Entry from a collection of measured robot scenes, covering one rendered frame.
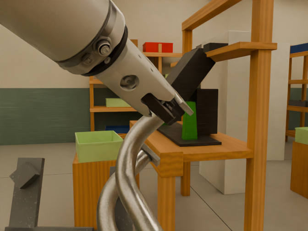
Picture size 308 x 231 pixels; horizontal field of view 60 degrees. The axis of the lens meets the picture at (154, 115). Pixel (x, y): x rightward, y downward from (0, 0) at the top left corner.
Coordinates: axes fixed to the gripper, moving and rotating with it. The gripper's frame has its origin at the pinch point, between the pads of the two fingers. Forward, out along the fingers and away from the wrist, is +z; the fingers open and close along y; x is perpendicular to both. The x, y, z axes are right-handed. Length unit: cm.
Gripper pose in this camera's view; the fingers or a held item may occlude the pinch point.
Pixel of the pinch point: (164, 105)
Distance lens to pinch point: 40.7
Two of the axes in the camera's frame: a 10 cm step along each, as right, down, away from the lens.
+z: 5.1, 4.0, 7.7
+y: -4.3, -6.5, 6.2
